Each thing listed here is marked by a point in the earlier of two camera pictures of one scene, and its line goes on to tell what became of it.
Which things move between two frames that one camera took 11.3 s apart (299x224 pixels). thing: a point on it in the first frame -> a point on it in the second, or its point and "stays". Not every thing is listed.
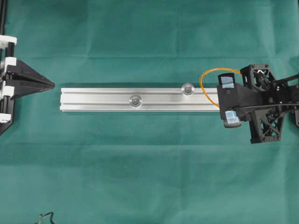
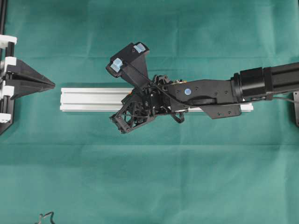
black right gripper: (259, 98) -> (148, 99)
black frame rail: (3, 7) stays
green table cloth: (94, 167) stays
